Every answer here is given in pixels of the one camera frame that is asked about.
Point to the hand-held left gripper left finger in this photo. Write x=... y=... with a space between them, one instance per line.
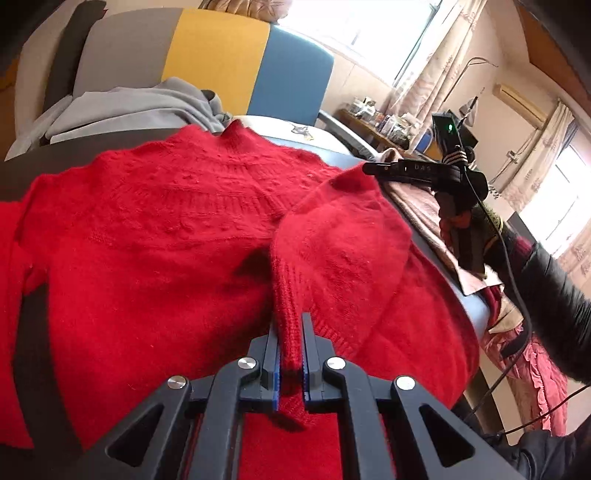
x=275 y=374

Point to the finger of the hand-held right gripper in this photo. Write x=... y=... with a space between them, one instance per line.
x=381 y=169

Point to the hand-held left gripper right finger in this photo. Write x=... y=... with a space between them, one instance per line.
x=304 y=376

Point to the red knitted sweater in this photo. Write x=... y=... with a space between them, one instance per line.
x=161 y=258

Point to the person's right forearm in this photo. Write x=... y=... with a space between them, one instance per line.
x=554 y=295

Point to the person's right hand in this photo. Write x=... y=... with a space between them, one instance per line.
x=452 y=214

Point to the cluttered wooden shelf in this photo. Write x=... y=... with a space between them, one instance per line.
x=374 y=124

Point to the small star-shaped ornament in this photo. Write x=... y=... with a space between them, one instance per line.
x=301 y=131

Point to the patterned beige curtain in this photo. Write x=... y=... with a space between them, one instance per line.
x=438 y=69
x=540 y=157

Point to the white air conditioner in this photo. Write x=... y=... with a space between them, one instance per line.
x=519 y=102

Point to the small bright window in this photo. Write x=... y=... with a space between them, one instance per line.
x=561 y=203

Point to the large bright window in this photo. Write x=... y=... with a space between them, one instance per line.
x=360 y=32

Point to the brown wooden panel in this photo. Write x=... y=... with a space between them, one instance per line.
x=549 y=41

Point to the grey yellow blue sofa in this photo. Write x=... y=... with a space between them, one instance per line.
x=212 y=60

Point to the pink ruffled cloth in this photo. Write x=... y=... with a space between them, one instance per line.
x=538 y=383

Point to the grey hoodie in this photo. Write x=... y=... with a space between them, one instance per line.
x=138 y=106

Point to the person's dark clothing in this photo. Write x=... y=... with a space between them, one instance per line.
x=549 y=454

